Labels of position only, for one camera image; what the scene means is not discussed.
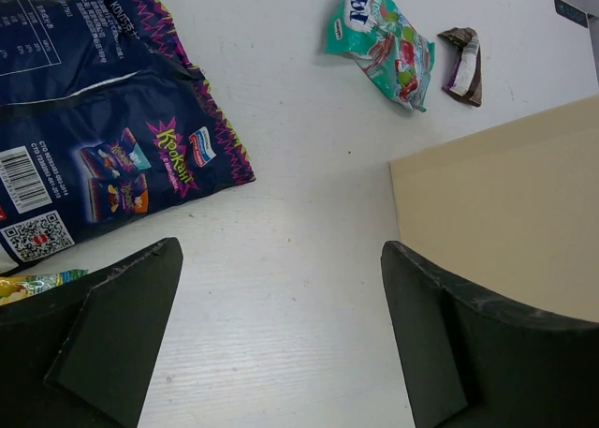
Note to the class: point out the teal Fox's candy bag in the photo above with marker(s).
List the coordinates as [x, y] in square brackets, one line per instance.
[385, 46]

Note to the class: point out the dark blue purple snack bag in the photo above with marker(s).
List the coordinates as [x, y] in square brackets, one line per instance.
[104, 120]

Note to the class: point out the yellow green snack packet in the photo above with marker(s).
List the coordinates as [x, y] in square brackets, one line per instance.
[17, 288]

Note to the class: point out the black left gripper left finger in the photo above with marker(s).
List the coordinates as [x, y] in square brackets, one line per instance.
[83, 354]

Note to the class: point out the beige paper bag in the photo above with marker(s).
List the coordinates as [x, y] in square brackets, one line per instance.
[513, 208]

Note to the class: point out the blue table corner label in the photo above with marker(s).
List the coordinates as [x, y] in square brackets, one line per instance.
[571, 13]

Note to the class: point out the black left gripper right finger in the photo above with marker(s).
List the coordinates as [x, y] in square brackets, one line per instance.
[473, 358]

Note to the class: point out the brown chocolate bar wrapper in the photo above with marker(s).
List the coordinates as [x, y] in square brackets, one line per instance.
[465, 82]

